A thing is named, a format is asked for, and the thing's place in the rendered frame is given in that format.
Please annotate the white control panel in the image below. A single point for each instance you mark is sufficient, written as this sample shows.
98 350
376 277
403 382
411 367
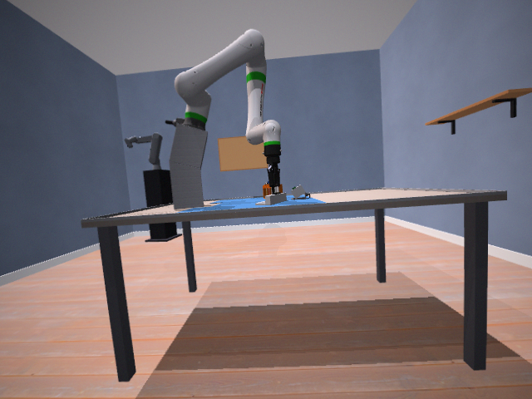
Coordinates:
298 191

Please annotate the blue flat mat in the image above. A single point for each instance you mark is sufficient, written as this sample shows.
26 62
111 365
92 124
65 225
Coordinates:
250 203

